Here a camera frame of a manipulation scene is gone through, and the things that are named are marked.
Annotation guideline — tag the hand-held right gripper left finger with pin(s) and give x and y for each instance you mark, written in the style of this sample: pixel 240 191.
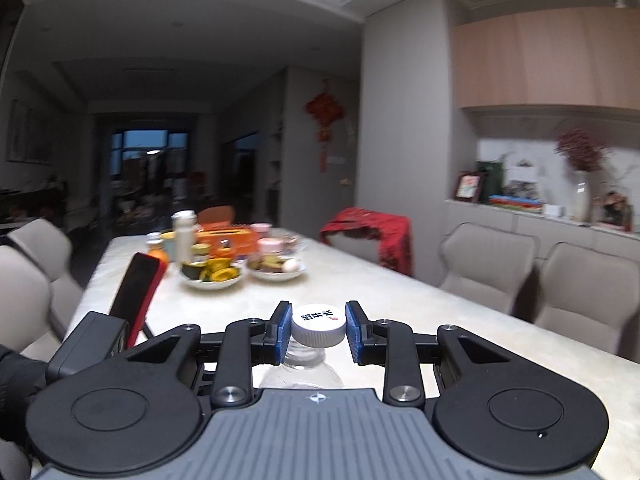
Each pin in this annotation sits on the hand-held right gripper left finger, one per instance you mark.
pixel 284 325

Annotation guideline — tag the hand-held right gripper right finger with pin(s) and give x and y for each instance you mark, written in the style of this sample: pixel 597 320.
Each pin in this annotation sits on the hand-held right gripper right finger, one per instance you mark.
pixel 352 327

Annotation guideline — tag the white bottle cap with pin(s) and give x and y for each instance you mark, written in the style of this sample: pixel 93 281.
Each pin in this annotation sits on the white bottle cap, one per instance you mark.
pixel 319 325

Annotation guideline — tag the clear plastic water bottle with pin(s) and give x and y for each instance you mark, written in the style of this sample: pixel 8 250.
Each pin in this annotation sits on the clear plastic water bottle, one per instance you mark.
pixel 300 370

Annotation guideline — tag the small orange juice bottle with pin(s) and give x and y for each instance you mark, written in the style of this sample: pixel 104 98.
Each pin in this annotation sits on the small orange juice bottle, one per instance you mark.
pixel 156 250

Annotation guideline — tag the white thermos bottle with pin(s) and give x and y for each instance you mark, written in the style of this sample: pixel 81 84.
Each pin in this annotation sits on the white thermos bottle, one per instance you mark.
pixel 182 237

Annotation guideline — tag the white plate with food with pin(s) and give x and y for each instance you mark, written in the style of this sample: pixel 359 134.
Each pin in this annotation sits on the white plate with food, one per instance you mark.
pixel 275 272

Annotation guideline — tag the black phone stand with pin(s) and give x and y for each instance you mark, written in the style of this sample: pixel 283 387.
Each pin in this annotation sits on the black phone stand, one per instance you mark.
pixel 148 331

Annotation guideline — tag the white egg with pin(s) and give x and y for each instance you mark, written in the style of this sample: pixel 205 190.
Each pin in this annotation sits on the white egg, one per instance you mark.
pixel 291 265

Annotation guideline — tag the red smartphone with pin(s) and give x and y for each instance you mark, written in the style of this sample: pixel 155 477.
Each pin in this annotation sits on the red smartphone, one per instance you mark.
pixel 140 290

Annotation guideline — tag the grey dining chair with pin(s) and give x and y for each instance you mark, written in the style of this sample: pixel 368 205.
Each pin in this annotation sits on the grey dining chair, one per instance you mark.
pixel 22 305
pixel 485 260
pixel 585 295
pixel 42 250

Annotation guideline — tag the pink cup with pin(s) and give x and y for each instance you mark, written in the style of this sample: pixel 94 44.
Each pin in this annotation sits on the pink cup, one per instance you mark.
pixel 270 247

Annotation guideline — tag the plate of pumpkin pieces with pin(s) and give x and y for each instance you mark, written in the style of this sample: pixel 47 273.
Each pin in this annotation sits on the plate of pumpkin pieces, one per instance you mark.
pixel 212 275

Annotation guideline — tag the orange tissue box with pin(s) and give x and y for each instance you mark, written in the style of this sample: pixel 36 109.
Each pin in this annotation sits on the orange tissue box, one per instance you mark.
pixel 235 242

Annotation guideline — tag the red cloth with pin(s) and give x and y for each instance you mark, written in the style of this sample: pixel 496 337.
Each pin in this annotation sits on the red cloth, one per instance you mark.
pixel 370 232

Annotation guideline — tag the orange leather chair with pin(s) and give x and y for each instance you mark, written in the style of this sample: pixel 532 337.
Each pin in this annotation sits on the orange leather chair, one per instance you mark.
pixel 216 215

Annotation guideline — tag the grey sideboard cabinet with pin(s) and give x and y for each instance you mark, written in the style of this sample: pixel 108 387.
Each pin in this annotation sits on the grey sideboard cabinet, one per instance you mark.
pixel 480 215

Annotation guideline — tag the stack of books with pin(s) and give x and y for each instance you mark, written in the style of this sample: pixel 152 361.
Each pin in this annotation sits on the stack of books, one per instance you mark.
pixel 515 203

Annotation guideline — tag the small white box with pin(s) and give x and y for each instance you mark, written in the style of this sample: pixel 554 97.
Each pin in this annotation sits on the small white box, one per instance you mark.
pixel 554 210

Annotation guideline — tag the white vase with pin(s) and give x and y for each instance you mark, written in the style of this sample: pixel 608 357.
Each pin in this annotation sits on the white vase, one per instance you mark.
pixel 581 200

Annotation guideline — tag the glass flower display box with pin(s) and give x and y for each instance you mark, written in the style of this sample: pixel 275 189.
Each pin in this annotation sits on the glass flower display box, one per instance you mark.
pixel 612 212

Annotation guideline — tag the picture frame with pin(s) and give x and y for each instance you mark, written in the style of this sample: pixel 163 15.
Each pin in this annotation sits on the picture frame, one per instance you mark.
pixel 469 187

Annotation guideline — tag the framed wall picture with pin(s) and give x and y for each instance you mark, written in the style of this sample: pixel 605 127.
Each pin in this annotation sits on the framed wall picture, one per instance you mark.
pixel 29 132

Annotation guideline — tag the red knot wall ornament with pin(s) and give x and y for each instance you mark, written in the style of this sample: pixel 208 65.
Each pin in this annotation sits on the red knot wall ornament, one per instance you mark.
pixel 325 110

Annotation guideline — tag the wooden wall cabinet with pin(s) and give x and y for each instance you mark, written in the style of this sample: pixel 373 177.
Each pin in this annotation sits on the wooden wall cabinet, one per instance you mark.
pixel 545 60

